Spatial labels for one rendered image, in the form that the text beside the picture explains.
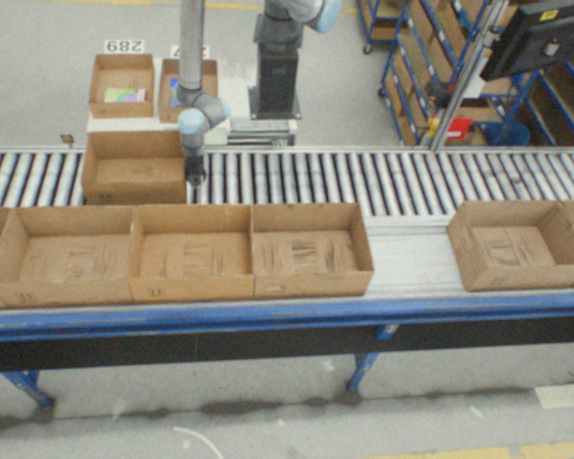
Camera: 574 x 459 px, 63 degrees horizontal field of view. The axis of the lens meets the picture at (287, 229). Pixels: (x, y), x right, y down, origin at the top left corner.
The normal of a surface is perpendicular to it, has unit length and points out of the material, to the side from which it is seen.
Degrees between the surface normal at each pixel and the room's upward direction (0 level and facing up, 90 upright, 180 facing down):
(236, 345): 0
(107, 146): 89
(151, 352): 0
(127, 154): 89
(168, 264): 1
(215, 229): 89
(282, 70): 90
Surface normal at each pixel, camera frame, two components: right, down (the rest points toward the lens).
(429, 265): 0.08, -0.59
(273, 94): 0.11, 0.81
